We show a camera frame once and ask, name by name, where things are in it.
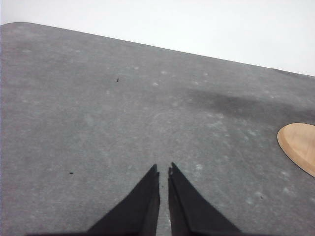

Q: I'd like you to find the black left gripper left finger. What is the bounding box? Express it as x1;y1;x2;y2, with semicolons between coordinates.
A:
86;164;160;236

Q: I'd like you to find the wooden mug tree stand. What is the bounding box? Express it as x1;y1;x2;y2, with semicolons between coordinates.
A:
277;122;315;178

